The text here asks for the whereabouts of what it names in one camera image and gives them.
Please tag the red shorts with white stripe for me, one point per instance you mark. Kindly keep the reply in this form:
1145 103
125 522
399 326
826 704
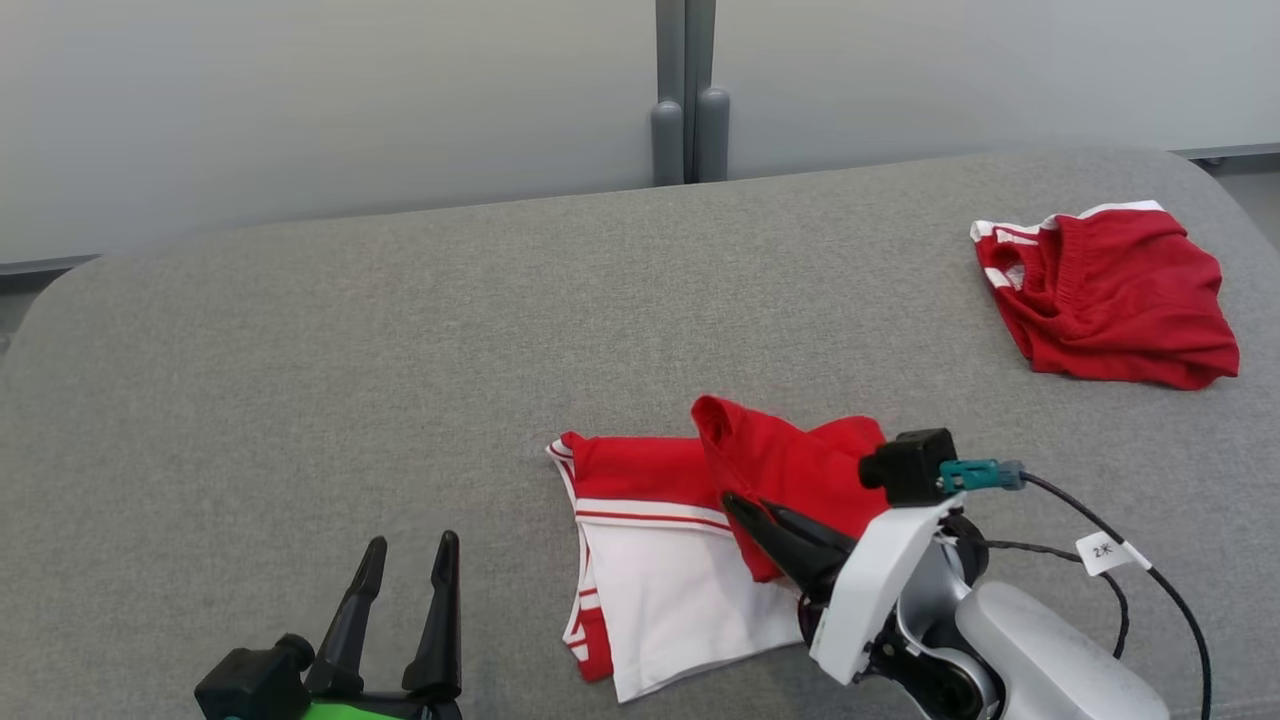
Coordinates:
1120 300

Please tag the red Bulls 23 jersey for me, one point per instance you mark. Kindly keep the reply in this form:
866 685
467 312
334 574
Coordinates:
660 590

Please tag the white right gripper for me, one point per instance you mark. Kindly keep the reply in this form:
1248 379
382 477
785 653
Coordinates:
880 590

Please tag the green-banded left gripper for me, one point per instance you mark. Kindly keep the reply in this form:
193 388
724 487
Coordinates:
350 712

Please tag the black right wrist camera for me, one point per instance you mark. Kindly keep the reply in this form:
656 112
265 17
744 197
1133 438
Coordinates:
910 465

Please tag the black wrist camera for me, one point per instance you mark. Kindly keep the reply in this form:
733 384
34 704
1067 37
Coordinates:
910 465
250 685

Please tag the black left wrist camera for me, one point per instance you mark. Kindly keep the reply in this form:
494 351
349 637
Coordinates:
250 685

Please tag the grey rounded partition post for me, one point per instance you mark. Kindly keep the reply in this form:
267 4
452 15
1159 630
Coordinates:
712 130
667 140

